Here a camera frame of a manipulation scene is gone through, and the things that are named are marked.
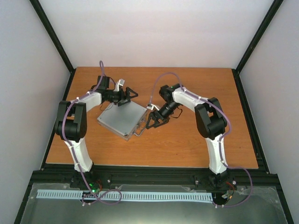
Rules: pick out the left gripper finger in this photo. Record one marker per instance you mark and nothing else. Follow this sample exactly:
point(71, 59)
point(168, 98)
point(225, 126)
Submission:
point(129, 93)
point(123, 102)

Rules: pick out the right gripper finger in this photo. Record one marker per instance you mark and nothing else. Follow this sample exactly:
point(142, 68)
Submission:
point(152, 121)
point(159, 122)

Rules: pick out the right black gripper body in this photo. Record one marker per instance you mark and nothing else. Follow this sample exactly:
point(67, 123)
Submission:
point(172, 106)

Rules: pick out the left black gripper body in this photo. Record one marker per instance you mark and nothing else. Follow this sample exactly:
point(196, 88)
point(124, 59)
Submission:
point(115, 99)

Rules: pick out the aluminium poker case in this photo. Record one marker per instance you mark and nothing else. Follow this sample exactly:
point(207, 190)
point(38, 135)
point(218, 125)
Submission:
point(125, 120)

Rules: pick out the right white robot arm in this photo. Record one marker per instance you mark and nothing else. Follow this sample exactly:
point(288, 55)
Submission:
point(211, 123)

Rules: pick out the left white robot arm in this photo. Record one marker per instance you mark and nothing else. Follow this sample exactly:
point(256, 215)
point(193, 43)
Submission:
point(71, 121)

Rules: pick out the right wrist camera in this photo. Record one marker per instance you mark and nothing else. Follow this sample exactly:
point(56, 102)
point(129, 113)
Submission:
point(153, 107)

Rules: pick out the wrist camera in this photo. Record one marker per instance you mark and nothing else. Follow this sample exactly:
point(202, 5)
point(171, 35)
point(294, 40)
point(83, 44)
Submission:
point(104, 83)
point(153, 107)

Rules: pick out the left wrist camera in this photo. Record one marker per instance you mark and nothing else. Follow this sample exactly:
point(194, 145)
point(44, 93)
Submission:
point(104, 83)

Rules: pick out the white slotted cable duct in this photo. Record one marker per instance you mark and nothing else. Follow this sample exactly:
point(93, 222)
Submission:
point(126, 196)

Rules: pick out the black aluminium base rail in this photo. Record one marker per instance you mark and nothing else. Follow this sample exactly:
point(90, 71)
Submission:
point(115, 176)

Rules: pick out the left black frame post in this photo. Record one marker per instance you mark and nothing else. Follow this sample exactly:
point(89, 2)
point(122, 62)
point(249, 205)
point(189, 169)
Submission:
point(51, 33)

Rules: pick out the black frame post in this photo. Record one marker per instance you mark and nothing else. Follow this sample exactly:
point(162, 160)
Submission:
point(51, 33)
point(258, 34)

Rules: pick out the right black frame post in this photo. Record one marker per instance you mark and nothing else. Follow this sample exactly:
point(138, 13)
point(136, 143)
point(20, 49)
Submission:
point(258, 34)

